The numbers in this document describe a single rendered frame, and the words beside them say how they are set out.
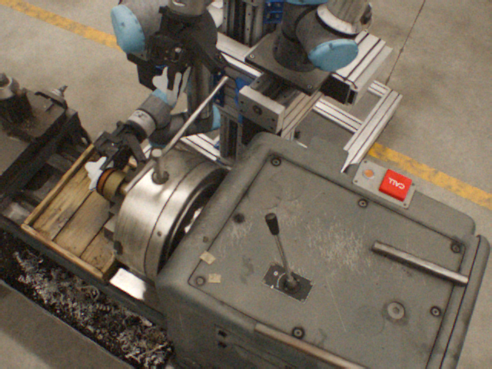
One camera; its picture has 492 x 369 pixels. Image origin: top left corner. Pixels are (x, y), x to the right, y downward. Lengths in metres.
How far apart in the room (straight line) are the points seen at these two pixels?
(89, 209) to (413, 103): 2.19
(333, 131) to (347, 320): 1.71
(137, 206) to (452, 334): 0.68
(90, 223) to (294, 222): 0.66
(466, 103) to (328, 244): 2.41
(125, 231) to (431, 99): 2.45
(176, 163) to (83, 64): 2.17
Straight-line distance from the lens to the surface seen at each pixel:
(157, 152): 1.02
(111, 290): 1.55
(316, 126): 2.55
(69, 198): 1.52
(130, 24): 1.16
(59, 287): 1.73
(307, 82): 1.39
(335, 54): 1.22
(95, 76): 3.12
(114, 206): 1.20
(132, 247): 1.11
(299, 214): 1.03
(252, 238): 0.99
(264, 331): 0.90
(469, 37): 3.84
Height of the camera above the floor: 2.13
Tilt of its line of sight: 57 degrees down
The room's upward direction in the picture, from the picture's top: 5 degrees clockwise
